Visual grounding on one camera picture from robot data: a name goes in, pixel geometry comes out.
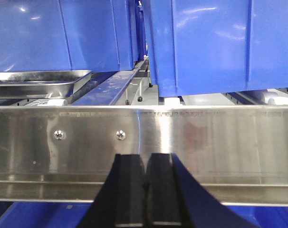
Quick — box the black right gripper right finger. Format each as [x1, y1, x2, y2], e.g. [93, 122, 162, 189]
[146, 153, 255, 228]

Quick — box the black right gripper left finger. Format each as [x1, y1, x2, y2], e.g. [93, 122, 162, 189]
[79, 154, 145, 228]

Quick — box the silver metal tray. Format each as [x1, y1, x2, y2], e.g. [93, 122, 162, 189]
[0, 70, 94, 99]

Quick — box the blue roller track divider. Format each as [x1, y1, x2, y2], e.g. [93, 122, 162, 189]
[72, 58, 148, 105]

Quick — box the blue bin upper right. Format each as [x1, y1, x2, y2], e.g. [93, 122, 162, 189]
[142, 0, 288, 97]

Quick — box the blue bin upper left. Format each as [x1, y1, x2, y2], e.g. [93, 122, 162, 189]
[0, 0, 138, 72]

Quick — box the stainless steel shelf front rail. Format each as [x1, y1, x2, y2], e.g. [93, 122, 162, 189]
[0, 105, 288, 206]

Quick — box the blue bin below rail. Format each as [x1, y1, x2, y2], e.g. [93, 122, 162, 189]
[0, 201, 288, 228]

